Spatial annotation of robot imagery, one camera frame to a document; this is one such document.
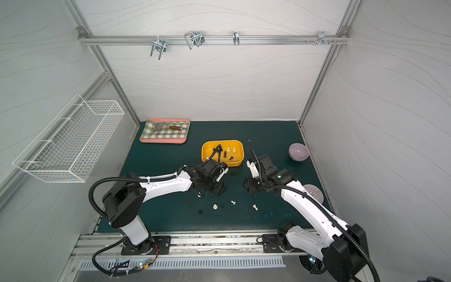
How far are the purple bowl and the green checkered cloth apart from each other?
0.68m

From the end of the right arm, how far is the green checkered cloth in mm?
589

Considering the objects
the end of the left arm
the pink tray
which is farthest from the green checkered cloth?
the end of the left arm

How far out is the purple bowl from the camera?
982 mm

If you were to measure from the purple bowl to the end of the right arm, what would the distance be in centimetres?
36

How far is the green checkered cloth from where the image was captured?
1133 mm

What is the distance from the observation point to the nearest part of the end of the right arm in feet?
1.82

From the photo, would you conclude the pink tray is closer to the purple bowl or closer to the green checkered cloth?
the green checkered cloth
